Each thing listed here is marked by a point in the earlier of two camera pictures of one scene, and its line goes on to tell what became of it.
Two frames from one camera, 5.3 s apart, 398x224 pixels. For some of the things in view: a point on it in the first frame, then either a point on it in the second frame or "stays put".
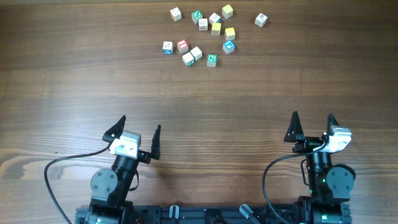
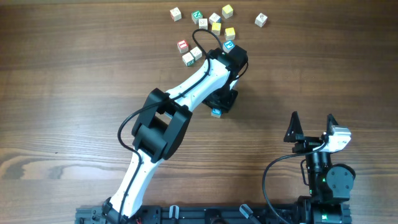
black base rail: x=253 y=214 stays put
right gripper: x=295 y=134 stays put
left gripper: x=145 y=157 → x=224 y=106
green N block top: x=196 y=16 stays put
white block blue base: x=167 y=48 → x=216 y=112
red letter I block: x=183 y=46 stays put
